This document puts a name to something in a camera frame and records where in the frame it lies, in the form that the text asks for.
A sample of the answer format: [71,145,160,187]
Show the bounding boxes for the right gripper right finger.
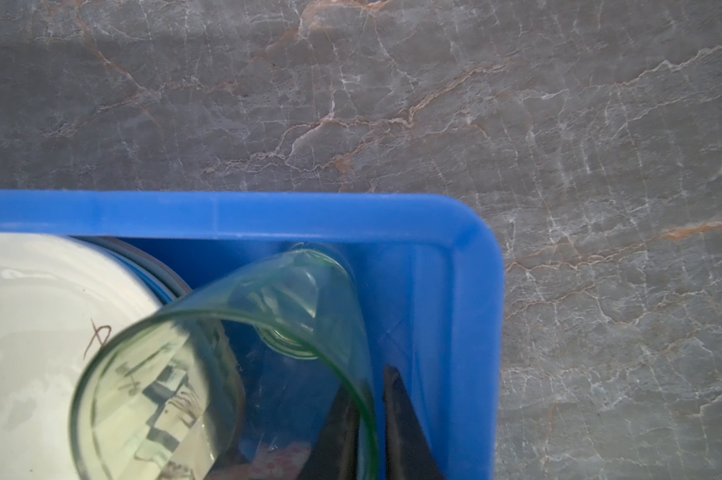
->
[383,365,445,480]

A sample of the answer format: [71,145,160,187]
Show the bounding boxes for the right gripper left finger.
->
[297,386,360,480]

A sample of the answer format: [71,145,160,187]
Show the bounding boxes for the green glass cup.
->
[70,248,381,479]

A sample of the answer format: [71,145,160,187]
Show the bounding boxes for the watermelon pattern plate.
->
[74,236,192,305]

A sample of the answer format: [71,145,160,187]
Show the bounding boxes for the cream bird pattern plate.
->
[0,233,161,479]

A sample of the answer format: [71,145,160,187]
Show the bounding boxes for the blue plastic bin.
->
[0,190,504,479]

